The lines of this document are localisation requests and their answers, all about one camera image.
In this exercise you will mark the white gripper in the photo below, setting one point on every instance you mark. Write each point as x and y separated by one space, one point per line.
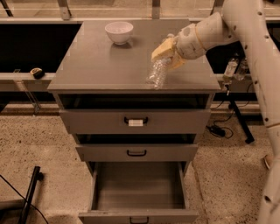
187 41

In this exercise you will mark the grey drawer cabinet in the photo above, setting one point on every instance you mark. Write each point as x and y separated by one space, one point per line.
98 74

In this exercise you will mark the black frame bar with cable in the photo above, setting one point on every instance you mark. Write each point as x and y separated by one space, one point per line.
25 203

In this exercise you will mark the clear plastic water bottle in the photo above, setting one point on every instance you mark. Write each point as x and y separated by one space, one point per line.
158 71

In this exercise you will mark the grey middle drawer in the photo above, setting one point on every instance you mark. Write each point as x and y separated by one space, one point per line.
136 148

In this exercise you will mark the grey bottom drawer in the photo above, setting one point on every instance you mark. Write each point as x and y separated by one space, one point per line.
138 193

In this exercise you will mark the tan shoe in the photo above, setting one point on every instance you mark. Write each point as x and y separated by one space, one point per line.
268 161

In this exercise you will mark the water bottle on ledge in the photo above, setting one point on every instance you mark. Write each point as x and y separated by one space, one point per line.
230 69
241 70

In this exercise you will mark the black stand leg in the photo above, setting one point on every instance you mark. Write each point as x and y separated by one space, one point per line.
249 137

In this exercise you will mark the grey drawer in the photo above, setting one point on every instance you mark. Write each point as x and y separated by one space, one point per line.
116 121
138 193
136 148

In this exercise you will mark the white ceramic bowl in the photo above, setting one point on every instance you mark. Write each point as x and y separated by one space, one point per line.
119 32

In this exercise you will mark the small tape measure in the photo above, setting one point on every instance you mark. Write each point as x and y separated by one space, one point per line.
37 73

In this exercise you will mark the white tape label on handle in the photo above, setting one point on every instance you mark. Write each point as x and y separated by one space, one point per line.
136 123

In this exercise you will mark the black power adapter with cable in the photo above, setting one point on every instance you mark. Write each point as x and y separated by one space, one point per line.
217 128

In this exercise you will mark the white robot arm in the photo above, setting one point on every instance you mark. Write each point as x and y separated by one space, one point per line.
243 21

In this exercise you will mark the grey top drawer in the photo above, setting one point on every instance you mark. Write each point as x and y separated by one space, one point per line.
116 121

